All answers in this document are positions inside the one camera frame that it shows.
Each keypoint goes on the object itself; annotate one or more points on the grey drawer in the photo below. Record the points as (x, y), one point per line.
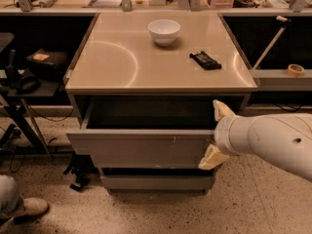
(152, 132)
(119, 182)

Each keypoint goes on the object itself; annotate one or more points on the black side table stand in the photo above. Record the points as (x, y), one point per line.
(22, 116)

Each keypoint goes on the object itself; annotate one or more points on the white stick with black tip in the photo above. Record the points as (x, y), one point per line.
(284, 23)

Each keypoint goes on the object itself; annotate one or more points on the black box with label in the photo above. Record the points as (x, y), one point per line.
(50, 66)

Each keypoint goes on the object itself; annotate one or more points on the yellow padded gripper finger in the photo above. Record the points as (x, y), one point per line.
(212, 158)
(221, 110)

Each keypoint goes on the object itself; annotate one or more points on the grey drawer cabinet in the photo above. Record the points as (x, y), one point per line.
(120, 59)

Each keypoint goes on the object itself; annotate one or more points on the grey bottom drawer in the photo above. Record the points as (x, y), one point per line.
(119, 182)

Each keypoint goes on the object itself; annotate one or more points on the black headphones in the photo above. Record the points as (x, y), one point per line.
(22, 84)

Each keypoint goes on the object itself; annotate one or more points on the grey trouser leg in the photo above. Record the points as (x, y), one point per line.
(10, 199)

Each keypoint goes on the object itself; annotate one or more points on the white ceramic bowl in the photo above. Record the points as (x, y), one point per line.
(163, 31)

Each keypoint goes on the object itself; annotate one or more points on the black snack bar packet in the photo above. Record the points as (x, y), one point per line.
(205, 61)

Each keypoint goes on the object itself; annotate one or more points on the tan masking tape roll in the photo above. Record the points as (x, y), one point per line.
(295, 70)

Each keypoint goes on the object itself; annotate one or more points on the grey top drawer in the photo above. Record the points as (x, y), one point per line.
(152, 132)

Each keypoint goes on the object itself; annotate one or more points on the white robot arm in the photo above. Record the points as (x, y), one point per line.
(282, 140)

